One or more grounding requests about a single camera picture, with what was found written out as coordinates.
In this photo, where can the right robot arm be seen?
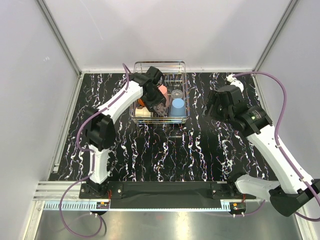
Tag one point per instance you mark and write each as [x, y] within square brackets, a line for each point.
[293, 187]

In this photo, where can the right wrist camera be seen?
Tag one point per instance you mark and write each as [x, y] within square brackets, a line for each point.
[231, 80]

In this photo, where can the orange cup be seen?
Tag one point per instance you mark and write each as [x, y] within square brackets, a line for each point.
[141, 102]

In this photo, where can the small clear plastic cup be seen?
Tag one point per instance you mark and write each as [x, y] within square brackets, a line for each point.
[161, 110]

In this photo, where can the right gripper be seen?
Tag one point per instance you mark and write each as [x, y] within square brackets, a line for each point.
[212, 99]

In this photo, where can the clear faceted glass tumbler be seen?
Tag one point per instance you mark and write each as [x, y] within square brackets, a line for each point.
[177, 94]

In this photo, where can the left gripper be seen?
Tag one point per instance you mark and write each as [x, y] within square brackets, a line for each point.
[160, 98]

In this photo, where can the black base bar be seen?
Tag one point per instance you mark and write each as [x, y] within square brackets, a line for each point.
[161, 195]

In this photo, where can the wire dish rack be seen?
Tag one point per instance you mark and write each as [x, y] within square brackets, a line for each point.
[172, 74]

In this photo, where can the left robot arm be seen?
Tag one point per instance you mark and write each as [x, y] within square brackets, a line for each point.
[97, 134]

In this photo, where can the metal cup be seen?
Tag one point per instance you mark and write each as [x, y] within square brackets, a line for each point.
[142, 112]

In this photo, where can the blue plastic cup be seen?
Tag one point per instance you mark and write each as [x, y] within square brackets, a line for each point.
[177, 108]

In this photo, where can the pink plastic cup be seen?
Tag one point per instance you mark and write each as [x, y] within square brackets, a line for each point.
[163, 89]

